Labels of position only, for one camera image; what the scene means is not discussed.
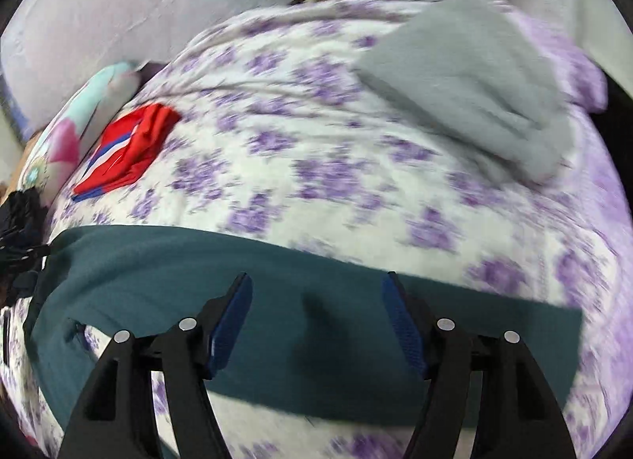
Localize purple floral bed sheet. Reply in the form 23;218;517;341
0;0;633;459

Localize red striped pants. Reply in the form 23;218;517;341
73;103;182;201

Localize floral pillow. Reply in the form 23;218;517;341
25;61;145;205

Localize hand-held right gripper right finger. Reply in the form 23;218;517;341
382;272;577;459

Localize teal pants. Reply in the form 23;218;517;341
22;226;584;459

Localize dark purple cloth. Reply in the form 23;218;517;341
138;62;171;86

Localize black pants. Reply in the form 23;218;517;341
0;188;50;262

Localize grey pants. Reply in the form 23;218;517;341
356;0;569;183

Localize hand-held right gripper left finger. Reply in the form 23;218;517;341
58;272;254;459

